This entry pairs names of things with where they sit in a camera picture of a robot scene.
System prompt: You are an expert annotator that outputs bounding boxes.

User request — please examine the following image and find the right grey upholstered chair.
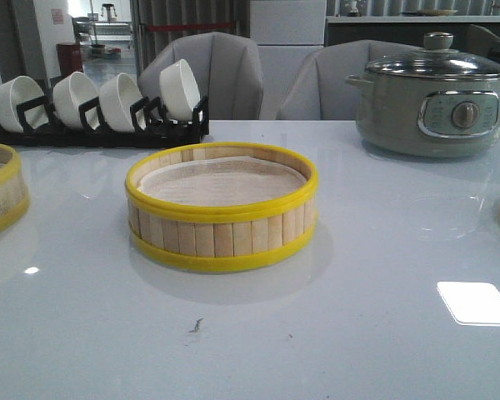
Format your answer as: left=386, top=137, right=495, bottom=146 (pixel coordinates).
left=277, top=39, right=415, bottom=121

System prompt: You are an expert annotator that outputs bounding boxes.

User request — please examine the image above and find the white cabinet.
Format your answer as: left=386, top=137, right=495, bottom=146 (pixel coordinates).
left=249, top=1, right=327, bottom=120

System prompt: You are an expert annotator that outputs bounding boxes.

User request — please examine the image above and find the glass pot lid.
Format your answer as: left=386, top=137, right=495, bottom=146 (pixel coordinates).
left=365, top=32, right=500, bottom=80

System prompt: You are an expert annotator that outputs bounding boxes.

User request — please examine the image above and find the black bowl rack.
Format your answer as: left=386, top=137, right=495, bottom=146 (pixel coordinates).
left=0, top=95, right=209, bottom=149

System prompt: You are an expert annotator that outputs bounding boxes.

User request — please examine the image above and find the red bin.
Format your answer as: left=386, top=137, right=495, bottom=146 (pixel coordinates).
left=56, top=42, right=83, bottom=78

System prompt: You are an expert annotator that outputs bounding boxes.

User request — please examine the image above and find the bamboo steamer tier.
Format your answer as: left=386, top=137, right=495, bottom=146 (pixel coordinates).
left=125, top=142, right=318, bottom=273
left=0, top=144, right=30, bottom=232

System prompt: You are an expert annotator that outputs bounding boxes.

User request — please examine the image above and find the grey upholstered chair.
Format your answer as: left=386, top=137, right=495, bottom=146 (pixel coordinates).
left=277, top=39, right=415, bottom=121
left=137, top=32, right=263, bottom=120

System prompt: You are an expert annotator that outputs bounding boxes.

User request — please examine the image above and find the white paper steamer liner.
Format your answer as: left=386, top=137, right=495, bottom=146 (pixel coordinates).
left=138, top=156, right=307, bottom=207

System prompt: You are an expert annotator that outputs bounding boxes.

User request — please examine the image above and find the left grey upholstered chair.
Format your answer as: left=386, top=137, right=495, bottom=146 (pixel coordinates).
left=137, top=32, right=263, bottom=120

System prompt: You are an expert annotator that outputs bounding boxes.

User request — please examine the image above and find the grey-green electric cooking pot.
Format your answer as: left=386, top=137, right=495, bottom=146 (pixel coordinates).
left=346, top=72, right=500, bottom=158

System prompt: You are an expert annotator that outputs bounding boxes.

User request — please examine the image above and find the white ceramic bowl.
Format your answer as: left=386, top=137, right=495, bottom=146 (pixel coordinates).
left=53, top=72, right=98, bottom=129
left=99, top=73, right=143, bottom=133
left=0, top=75, right=44, bottom=133
left=159, top=59, right=201, bottom=122

